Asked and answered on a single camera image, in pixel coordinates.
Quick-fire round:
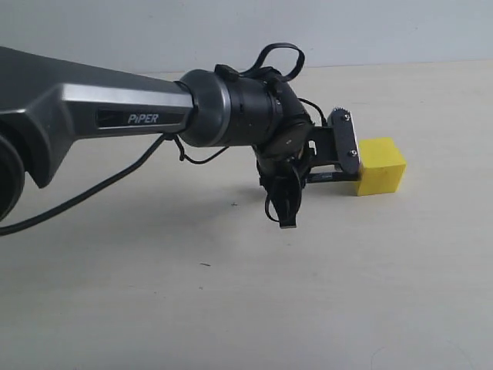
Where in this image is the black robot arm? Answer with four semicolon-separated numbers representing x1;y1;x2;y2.
1;47;357;228

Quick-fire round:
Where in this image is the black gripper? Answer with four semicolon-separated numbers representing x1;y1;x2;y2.
256;125;340;229

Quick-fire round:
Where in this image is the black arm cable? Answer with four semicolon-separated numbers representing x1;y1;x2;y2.
0;42;328;237

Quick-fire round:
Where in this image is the black and white marker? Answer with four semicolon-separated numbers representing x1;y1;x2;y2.
306;172;360;183

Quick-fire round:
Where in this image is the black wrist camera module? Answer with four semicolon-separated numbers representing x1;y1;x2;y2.
328;107;361;181

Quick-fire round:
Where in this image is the yellow foam cube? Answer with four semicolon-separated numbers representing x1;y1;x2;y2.
355;137;407;197

